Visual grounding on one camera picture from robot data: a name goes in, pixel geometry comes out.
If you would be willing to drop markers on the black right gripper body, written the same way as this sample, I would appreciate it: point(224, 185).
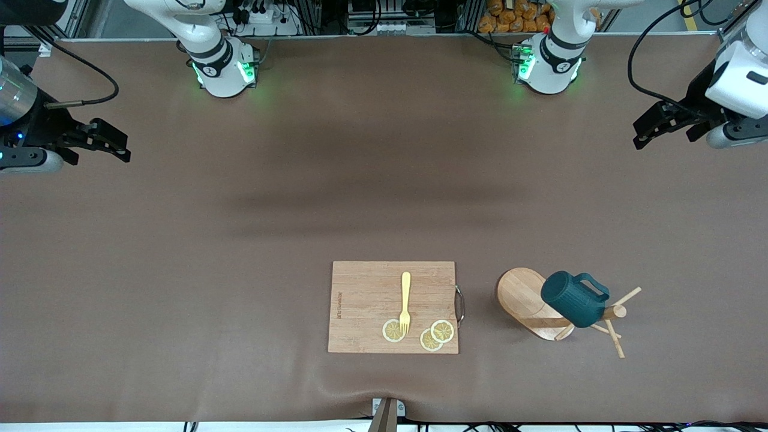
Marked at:
point(41, 127)

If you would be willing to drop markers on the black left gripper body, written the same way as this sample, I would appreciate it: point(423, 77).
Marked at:
point(696, 103)

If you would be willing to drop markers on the dark green ribbed cup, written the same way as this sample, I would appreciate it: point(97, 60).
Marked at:
point(573, 303)

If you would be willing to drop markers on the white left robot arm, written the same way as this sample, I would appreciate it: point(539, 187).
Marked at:
point(549, 66)

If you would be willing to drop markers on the wooden mug tree rack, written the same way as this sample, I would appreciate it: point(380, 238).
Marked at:
point(519, 297)

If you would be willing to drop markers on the white table corner clamp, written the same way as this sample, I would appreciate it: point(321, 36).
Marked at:
point(45, 49)

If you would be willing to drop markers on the brown table mat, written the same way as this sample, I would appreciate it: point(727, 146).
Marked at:
point(180, 270)

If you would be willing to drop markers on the orange snack bags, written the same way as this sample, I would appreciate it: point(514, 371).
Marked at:
point(516, 18)

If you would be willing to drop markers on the white power strip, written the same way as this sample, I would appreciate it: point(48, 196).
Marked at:
point(264, 15)

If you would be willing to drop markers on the white terminal block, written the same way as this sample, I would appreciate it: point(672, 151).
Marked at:
point(390, 27)

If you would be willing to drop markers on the lemon slice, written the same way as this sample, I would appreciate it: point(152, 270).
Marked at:
point(390, 332)
point(443, 330)
point(428, 343)

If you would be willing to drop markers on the bamboo cutting board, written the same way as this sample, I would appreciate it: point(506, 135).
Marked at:
point(366, 288)

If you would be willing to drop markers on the yellow plastic fork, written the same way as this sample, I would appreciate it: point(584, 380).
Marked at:
point(406, 294)

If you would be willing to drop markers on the aluminium frame post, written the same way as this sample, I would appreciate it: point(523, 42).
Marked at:
point(75, 21)

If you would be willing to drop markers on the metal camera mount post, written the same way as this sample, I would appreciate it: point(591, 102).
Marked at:
point(384, 420)

